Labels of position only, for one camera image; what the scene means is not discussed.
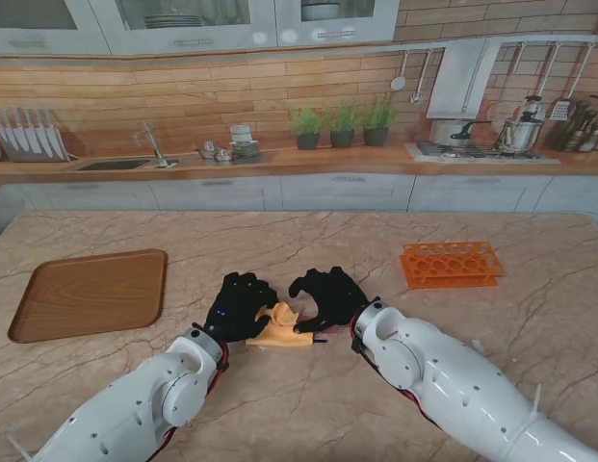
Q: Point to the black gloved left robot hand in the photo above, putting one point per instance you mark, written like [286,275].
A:
[236,308]

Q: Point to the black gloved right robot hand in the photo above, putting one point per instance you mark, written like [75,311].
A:
[337,298]

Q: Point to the yellow microfibre cloth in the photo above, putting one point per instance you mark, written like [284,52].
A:
[281,337]

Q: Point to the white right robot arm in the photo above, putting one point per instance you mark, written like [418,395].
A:
[452,380]

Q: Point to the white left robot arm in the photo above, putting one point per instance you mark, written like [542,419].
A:
[135,409]

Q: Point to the orange test tube rack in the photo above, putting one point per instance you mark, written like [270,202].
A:
[452,269]

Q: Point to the brown wooden tray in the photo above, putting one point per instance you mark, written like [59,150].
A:
[91,293]

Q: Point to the small white paper scrap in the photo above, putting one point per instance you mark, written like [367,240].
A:
[478,345]

